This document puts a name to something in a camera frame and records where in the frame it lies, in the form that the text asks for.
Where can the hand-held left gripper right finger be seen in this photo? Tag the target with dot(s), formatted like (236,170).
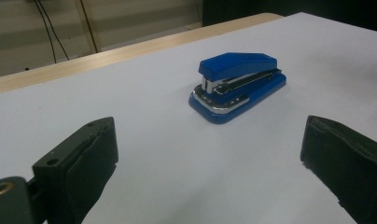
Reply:
(348,168)

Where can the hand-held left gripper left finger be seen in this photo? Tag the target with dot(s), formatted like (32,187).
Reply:
(77,168)

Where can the blue stapler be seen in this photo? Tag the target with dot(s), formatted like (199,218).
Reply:
(236,65)

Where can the white table cover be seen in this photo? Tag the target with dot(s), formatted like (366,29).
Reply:
(177,155)

